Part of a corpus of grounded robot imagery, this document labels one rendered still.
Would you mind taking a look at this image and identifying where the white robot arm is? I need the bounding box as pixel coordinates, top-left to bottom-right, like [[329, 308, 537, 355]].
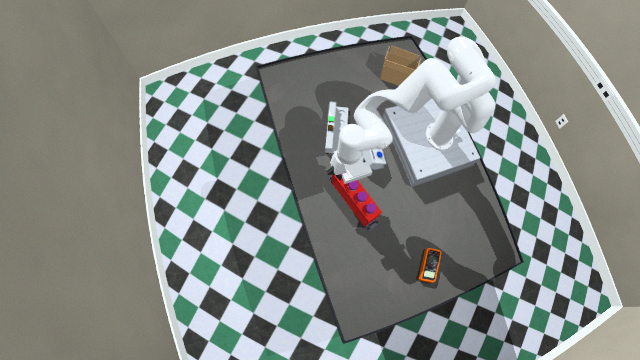
[[337, 37, 496, 184]]

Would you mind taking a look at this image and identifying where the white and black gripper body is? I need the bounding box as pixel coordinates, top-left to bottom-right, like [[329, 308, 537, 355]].
[[330, 151, 347, 175]]

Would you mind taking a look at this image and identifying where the brown cardboard box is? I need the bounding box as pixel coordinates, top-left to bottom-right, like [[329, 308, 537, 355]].
[[380, 46, 420, 86]]

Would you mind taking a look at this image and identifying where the orange digital multimeter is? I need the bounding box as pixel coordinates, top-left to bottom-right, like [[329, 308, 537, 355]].
[[419, 248, 442, 283]]

